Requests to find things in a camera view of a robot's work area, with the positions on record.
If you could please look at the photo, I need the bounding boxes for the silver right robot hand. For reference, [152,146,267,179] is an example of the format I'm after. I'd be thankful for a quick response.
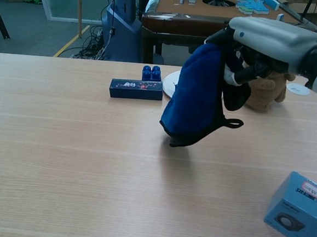
[202,13,317,92]

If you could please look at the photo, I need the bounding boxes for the blue microfiber cloth black trim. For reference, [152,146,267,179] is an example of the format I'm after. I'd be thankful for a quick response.
[158,38,255,153]

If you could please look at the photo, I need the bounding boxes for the light blue plastic lid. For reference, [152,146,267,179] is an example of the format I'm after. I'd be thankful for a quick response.
[286,82,312,96]

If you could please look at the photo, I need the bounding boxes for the blue mahjong tile pile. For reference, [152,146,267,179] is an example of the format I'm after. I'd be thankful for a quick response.
[234,0,281,18]

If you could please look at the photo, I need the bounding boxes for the brown capybara plush toy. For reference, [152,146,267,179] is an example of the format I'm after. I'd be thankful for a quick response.
[243,67,296,115]

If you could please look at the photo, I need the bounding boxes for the brown mahjong table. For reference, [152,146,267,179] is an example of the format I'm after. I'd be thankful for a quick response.
[137,0,317,78]

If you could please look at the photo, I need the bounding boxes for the white round plate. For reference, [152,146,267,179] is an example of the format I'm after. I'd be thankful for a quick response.
[162,70,182,99]

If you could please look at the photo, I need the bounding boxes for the blue toy building brick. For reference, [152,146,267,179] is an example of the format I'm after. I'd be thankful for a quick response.
[141,64,163,83]

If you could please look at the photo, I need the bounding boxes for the dark blue long box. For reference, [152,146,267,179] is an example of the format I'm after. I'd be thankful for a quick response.
[108,77,164,102]

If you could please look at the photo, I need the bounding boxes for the blue machine base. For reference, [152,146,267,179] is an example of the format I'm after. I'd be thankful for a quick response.
[99,0,145,64]

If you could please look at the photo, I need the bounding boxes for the light blue cardboard cube box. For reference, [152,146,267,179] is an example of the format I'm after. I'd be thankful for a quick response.
[262,168,317,237]

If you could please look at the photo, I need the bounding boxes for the wooden pole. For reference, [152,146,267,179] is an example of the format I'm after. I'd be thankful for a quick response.
[73,0,85,39]

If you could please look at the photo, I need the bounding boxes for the black slanted table leg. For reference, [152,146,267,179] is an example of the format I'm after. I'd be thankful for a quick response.
[0,0,13,41]

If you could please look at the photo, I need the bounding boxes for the tangled floor cables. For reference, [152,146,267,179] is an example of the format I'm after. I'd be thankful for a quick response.
[72,24,109,62]

